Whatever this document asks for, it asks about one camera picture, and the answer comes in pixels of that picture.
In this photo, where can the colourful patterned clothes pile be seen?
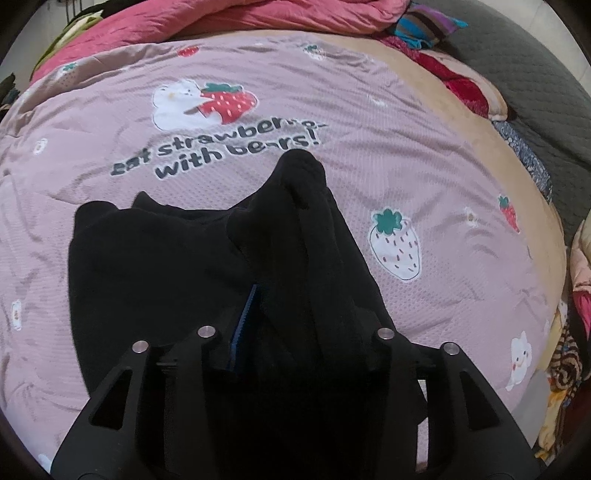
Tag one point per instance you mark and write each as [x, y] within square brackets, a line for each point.
[572, 286]

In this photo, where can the blue white patterned cloth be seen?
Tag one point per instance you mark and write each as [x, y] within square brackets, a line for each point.
[521, 157]

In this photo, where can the pink quilt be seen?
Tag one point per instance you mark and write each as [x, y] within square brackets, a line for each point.
[231, 18]

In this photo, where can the red patterned cloth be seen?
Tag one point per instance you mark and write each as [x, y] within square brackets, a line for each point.
[461, 87]

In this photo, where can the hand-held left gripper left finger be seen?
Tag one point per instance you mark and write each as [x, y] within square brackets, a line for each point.
[241, 323]

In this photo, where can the pink strawberry printed blanket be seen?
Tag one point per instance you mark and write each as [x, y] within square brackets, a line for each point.
[323, 92]

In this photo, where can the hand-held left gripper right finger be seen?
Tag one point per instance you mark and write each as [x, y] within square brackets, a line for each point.
[401, 353]

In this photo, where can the striped colourful cloth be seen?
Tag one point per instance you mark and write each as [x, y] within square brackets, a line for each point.
[425, 23]

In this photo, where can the green blanket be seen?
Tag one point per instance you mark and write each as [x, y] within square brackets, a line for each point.
[69, 32]

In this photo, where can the tan fleece blanket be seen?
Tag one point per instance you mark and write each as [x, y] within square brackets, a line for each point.
[471, 134]

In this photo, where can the black sweater with orange patches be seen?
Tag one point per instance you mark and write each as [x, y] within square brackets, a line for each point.
[161, 267]

